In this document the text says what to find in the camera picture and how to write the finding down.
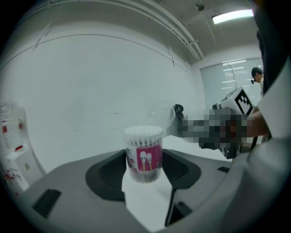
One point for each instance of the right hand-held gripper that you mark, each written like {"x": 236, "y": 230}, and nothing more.
{"x": 241, "y": 100}

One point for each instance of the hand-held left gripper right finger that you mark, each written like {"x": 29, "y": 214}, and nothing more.
{"x": 200, "y": 182}

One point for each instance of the clear cotton swab container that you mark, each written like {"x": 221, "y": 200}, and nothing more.
{"x": 145, "y": 159}

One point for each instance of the white cardboard box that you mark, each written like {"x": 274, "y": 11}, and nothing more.
{"x": 22, "y": 168}

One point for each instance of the person's black t-shirt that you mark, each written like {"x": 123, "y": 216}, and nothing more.
{"x": 272, "y": 45}

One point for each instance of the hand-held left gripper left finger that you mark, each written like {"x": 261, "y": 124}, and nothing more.
{"x": 79, "y": 193}

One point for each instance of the clear plastic lid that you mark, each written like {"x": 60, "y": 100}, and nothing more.
{"x": 163, "y": 113}

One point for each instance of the round ceiling detector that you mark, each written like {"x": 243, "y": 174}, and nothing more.
{"x": 200, "y": 6}

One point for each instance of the person's right forearm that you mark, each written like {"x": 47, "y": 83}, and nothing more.
{"x": 259, "y": 125}

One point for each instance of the clear plastic bag red labels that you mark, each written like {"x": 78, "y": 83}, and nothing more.
{"x": 12, "y": 123}

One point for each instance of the long ceiling light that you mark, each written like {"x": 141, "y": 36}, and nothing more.
{"x": 232, "y": 16}

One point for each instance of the white ceiling pipes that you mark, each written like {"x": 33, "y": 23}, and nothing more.
{"x": 177, "y": 29}

